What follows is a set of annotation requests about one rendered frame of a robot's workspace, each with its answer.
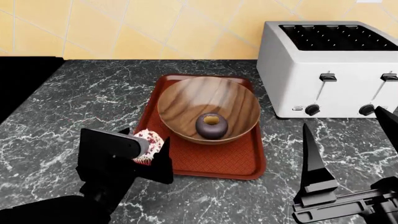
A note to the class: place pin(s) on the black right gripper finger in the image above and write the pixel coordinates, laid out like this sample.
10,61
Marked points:
388,117
315,172

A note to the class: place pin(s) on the red plastic serving tray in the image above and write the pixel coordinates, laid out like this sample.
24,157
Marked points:
214,161

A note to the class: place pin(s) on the white four-slot toaster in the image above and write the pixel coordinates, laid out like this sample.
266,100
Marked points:
289,77

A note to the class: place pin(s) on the white cupcake with red sprinkles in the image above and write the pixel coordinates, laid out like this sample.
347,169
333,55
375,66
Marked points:
153,140

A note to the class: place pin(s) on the round wooden bowl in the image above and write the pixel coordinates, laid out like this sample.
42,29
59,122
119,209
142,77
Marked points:
202,98

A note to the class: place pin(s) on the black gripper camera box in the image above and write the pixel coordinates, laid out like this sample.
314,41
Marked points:
109,142

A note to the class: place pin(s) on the black toaster dial knob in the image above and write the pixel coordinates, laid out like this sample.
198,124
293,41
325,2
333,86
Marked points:
312,109
366,109

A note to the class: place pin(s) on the chocolate glazed donut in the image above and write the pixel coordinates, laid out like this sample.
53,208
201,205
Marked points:
211,131

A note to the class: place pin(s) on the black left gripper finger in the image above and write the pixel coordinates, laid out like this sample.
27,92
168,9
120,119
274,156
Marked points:
127,133
163,165

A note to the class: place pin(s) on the black toaster lever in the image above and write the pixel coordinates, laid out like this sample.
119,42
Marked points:
390,77
328,77

